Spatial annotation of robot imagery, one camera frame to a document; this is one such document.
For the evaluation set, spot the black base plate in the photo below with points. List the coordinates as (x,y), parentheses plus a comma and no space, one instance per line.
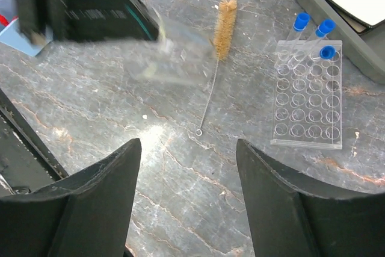
(26,162)

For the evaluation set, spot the clear test tube rack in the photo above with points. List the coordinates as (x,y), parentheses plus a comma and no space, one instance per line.
(307,106)

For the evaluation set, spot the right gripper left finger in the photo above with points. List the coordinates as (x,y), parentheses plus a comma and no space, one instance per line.
(85,214)

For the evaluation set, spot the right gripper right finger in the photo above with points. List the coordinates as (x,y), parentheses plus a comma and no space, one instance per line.
(292,214)

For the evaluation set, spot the blue cap test tube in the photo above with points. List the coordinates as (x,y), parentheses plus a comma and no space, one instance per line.
(325,53)
(311,42)
(286,47)

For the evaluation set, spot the light blue right box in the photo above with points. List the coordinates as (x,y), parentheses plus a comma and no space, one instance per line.
(12,38)

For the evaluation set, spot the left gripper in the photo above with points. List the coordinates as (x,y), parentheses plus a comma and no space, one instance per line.
(86,20)

